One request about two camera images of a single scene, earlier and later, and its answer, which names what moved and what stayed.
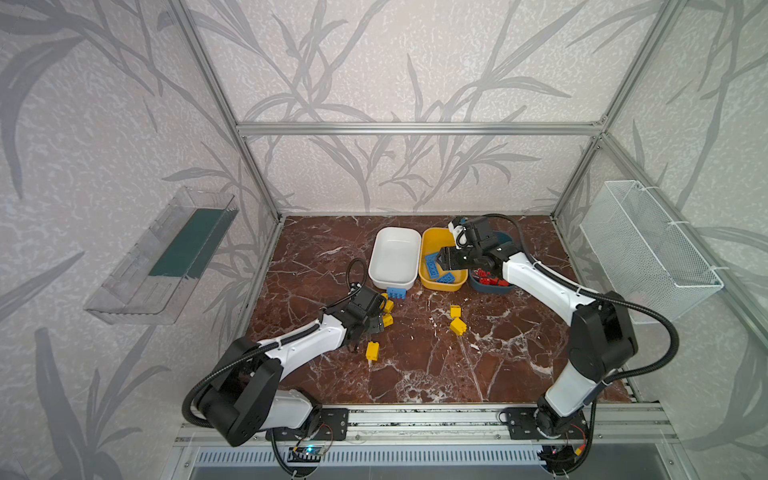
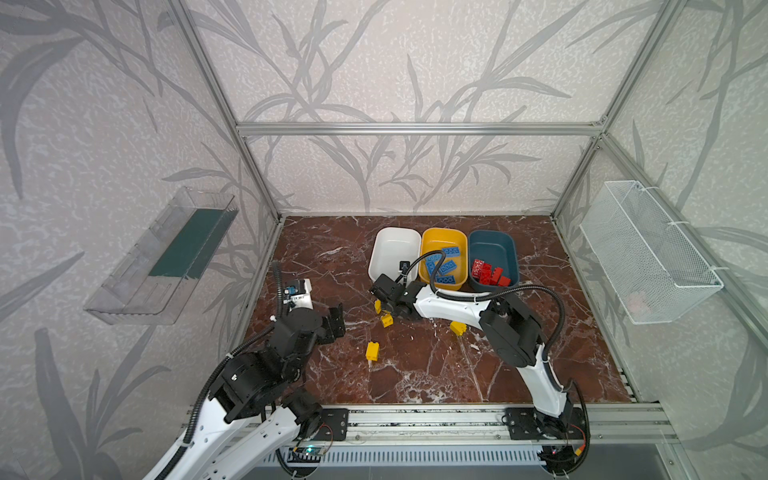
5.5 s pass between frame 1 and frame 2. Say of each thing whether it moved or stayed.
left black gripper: moved
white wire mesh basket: stayed
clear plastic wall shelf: stayed
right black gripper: moved
